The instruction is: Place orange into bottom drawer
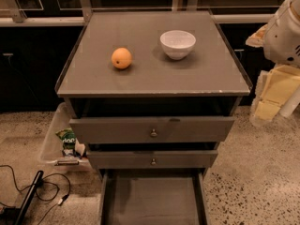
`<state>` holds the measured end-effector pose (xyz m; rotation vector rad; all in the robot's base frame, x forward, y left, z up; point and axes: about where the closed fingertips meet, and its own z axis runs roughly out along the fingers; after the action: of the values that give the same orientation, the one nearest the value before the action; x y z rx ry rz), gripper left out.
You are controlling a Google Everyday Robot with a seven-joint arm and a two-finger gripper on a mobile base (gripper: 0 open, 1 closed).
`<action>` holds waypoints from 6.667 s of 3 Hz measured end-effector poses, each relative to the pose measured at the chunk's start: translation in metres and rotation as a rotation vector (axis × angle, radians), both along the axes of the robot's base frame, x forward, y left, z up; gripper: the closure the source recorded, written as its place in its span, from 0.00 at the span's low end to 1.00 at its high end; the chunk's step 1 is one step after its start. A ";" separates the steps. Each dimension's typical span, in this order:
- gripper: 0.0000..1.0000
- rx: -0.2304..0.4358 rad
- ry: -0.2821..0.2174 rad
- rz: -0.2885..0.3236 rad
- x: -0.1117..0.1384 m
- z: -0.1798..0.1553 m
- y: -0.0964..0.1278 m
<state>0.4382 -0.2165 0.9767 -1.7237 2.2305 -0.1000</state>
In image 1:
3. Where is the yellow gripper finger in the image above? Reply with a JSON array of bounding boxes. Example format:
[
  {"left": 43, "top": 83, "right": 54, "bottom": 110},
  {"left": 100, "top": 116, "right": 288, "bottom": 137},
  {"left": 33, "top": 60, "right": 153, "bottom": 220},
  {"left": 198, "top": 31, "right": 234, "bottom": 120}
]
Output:
[
  {"left": 250, "top": 65, "right": 300, "bottom": 127},
  {"left": 246, "top": 24, "right": 267, "bottom": 48}
]

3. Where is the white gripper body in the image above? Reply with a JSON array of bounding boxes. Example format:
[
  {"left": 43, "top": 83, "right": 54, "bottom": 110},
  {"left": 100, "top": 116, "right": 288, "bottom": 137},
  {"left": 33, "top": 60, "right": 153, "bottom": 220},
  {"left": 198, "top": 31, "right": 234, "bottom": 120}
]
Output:
[{"left": 263, "top": 0, "right": 300, "bottom": 67}]

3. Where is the orange fruit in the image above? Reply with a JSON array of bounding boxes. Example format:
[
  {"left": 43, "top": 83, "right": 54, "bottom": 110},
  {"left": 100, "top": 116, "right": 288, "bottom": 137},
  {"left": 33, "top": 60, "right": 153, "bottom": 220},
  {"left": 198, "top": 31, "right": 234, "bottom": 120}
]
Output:
[{"left": 112, "top": 48, "right": 132, "bottom": 69}]

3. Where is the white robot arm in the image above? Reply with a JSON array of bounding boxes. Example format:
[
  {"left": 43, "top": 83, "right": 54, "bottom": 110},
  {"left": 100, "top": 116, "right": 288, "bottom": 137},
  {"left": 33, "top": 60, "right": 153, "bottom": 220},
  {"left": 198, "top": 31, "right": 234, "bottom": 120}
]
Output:
[{"left": 246, "top": 0, "right": 300, "bottom": 126}]

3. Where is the grey top drawer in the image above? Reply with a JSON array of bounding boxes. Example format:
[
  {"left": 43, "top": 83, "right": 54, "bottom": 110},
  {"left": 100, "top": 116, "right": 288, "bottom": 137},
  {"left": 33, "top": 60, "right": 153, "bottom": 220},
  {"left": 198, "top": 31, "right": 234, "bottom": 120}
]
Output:
[{"left": 69, "top": 116, "right": 234, "bottom": 143}]

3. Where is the grey drawer cabinet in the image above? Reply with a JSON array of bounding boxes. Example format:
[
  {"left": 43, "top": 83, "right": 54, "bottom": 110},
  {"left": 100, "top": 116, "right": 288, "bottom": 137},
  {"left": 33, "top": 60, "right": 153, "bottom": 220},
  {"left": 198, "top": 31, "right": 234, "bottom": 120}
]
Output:
[{"left": 54, "top": 10, "right": 253, "bottom": 225}]

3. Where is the grey middle drawer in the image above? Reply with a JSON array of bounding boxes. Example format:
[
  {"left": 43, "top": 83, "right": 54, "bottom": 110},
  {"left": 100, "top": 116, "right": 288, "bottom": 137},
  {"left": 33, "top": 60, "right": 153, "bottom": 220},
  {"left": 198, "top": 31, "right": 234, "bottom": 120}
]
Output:
[{"left": 87, "top": 150, "right": 218, "bottom": 169}]

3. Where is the grey open bottom drawer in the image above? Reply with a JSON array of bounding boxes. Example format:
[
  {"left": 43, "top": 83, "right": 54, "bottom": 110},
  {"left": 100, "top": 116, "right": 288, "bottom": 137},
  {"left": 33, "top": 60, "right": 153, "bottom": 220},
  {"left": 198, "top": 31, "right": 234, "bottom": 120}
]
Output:
[{"left": 97, "top": 169, "right": 211, "bottom": 225}]

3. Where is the white ceramic bowl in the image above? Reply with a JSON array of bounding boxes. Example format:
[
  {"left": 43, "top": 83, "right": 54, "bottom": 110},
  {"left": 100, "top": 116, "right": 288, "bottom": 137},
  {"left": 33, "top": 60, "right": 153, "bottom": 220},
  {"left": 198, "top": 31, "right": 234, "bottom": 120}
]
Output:
[{"left": 159, "top": 30, "right": 196, "bottom": 60}]

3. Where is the green snack bag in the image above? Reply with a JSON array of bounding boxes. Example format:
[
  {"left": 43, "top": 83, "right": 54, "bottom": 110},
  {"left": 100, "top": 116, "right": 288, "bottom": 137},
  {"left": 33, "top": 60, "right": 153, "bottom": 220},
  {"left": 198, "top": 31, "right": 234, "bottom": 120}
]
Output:
[{"left": 55, "top": 127, "right": 76, "bottom": 157}]

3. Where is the clear plastic storage bin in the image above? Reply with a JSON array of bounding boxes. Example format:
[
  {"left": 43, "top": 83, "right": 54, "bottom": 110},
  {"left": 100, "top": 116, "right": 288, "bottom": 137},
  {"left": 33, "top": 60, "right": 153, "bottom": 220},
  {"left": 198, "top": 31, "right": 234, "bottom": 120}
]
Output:
[{"left": 39, "top": 103, "right": 91, "bottom": 172}]

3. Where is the black bar device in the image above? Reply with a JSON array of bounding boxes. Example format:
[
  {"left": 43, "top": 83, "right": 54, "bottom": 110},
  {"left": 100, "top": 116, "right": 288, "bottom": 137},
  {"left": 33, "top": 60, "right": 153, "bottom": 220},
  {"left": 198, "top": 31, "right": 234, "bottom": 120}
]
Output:
[{"left": 13, "top": 171, "right": 44, "bottom": 225}]

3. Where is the black cable on floor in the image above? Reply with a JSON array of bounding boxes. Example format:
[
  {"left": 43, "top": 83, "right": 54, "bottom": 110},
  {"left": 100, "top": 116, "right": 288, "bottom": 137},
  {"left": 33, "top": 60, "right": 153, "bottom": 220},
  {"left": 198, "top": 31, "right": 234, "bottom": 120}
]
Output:
[{"left": 0, "top": 164, "right": 71, "bottom": 225}]

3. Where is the metal railing frame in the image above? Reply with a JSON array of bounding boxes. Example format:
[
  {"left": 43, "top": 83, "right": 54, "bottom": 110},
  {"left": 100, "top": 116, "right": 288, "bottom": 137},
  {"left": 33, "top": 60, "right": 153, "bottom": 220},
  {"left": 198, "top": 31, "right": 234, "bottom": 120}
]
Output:
[{"left": 0, "top": 0, "right": 284, "bottom": 27}]

